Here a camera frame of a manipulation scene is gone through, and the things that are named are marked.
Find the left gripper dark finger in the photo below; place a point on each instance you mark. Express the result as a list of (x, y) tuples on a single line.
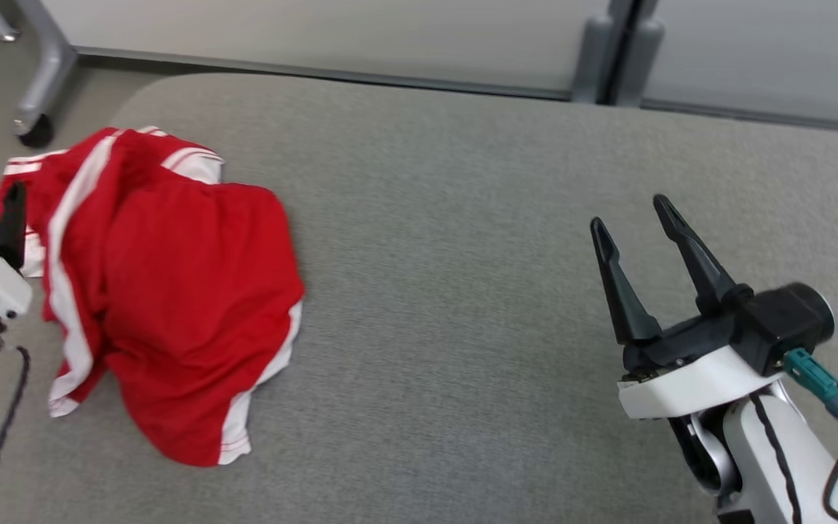
[(12, 225)]

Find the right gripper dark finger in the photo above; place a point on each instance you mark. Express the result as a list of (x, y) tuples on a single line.
[(703, 273), (623, 298)]

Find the grey stand leg black caster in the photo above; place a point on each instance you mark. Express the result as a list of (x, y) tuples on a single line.
[(48, 73)]

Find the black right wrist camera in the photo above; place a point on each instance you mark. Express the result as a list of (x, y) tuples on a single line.
[(783, 324)]

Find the grey upholstered sofa seat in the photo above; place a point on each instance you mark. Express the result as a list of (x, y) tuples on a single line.
[(463, 255)]

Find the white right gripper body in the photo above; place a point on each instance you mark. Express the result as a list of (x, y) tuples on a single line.
[(688, 386)]

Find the red shorts white stripes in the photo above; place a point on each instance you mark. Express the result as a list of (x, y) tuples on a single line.
[(172, 291)]

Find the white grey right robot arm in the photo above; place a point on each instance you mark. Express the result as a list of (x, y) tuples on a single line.
[(753, 466)]

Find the grey partition post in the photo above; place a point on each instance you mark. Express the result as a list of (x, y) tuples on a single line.
[(597, 51), (641, 58)]

